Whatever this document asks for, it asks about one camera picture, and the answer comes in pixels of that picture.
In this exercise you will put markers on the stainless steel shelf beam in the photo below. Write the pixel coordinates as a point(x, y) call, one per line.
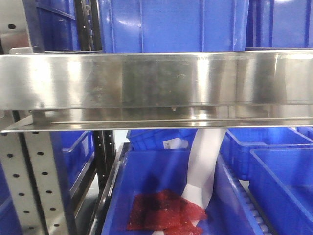
point(97, 91)

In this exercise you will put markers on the perforated steel shelf upright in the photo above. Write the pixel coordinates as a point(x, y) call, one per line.
point(32, 158)

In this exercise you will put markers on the blue bin rear centre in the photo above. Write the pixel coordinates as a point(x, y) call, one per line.
point(157, 139)

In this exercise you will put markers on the blue bin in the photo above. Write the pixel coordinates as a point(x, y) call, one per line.
point(281, 181)
point(228, 211)
point(238, 142)
point(157, 139)
point(77, 148)

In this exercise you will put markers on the white paper strip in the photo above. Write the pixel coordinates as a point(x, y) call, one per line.
point(201, 166)

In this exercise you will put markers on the blue bin lower centre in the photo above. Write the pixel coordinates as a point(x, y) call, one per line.
point(228, 211)

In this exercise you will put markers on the blue bin lower right rear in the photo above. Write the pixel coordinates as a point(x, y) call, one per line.
point(238, 142)

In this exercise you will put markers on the blue bin lower left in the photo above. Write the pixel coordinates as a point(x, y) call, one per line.
point(77, 148)

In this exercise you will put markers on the large blue crate upper centre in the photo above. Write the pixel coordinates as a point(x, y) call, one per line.
point(154, 26)

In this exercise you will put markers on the blue crate upper left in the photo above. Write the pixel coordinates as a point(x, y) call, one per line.
point(58, 25)

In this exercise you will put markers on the blue bin lower right front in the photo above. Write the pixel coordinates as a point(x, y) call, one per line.
point(281, 181)

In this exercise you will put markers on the blue crate upper right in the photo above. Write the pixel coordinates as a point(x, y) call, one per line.
point(280, 24)

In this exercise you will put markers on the black perforated rack post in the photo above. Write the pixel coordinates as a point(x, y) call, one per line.
point(104, 149)

